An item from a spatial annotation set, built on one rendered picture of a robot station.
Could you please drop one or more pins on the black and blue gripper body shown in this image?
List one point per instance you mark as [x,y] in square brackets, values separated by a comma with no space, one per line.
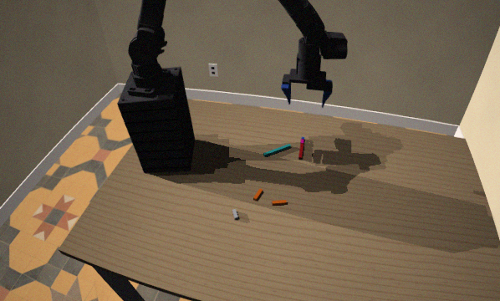
[309,74]

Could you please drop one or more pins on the turquoise rod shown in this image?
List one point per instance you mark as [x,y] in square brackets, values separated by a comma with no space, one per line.
[282,148]

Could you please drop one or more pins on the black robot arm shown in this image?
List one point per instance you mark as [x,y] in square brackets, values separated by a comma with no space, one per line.
[144,49]

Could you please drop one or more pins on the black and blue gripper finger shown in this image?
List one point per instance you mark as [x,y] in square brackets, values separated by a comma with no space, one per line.
[286,88]
[327,94]

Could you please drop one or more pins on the orange rod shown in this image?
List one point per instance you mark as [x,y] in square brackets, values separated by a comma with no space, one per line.
[258,194]
[278,203]

